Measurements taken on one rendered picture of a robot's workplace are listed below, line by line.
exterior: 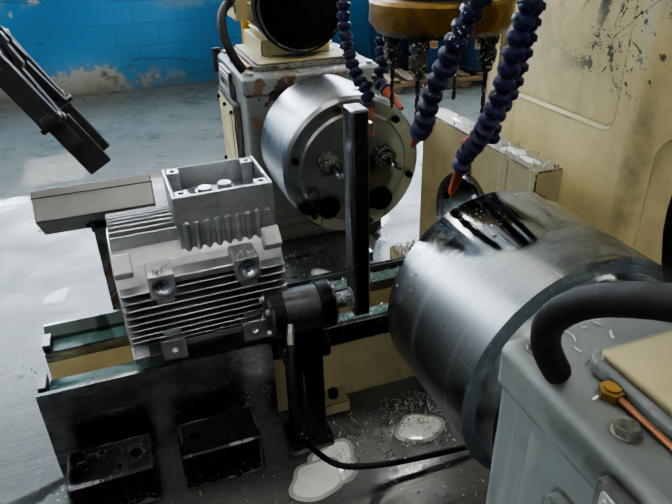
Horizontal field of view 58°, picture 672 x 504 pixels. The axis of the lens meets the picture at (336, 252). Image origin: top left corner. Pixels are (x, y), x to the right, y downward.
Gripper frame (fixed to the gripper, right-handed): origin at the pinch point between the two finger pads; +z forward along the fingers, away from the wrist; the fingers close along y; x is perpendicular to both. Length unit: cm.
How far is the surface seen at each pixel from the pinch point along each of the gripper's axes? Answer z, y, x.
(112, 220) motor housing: 8.1, -6.3, 2.8
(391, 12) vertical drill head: 7.2, -9.4, -38.4
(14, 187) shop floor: 69, 320, 119
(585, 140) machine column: 35, -15, -52
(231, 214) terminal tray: 14.8, -10.9, -9.2
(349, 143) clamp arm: 12.0, -20.1, -24.6
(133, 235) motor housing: 9.9, -9.9, 1.4
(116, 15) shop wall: 51, 547, 14
